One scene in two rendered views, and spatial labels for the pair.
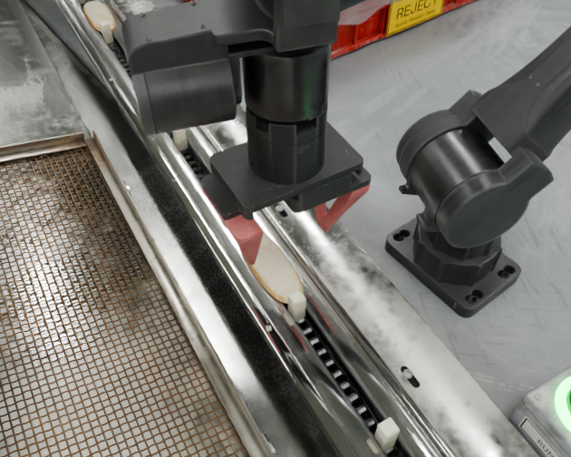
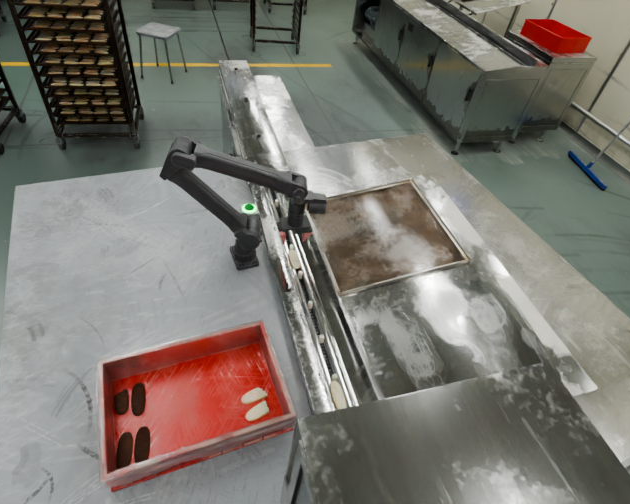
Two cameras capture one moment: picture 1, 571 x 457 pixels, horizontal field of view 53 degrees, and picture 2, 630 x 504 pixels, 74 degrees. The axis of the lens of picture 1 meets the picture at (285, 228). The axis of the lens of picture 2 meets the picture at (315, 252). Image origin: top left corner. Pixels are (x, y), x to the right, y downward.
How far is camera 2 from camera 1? 1.60 m
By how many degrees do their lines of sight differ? 86
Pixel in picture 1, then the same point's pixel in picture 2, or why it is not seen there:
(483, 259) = not seen: hidden behind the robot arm
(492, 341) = not seen: hidden behind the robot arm
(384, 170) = (243, 288)
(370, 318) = (276, 239)
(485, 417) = (264, 220)
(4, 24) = (379, 371)
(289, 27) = not seen: hidden behind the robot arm
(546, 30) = (113, 340)
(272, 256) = (293, 258)
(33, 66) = (362, 337)
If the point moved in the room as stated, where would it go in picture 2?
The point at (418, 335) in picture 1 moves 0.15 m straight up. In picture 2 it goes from (268, 234) to (269, 204)
